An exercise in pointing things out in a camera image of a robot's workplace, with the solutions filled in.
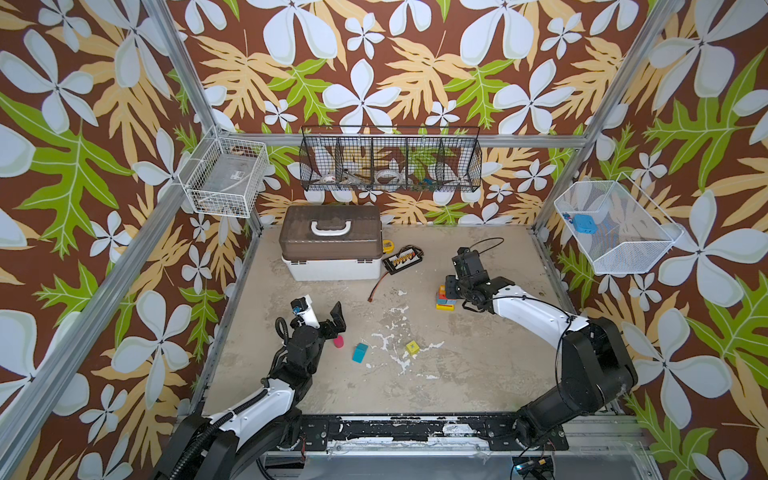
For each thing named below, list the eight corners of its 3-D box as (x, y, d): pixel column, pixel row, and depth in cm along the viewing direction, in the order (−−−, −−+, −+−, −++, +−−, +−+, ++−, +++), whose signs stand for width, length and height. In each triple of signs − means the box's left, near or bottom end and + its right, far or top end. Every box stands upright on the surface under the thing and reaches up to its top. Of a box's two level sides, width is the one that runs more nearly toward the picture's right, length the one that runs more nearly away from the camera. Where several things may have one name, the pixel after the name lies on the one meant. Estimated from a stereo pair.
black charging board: (390, 275, 108) (390, 271, 106) (380, 261, 112) (380, 257, 110) (425, 259, 113) (425, 255, 111) (413, 246, 117) (414, 242, 115)
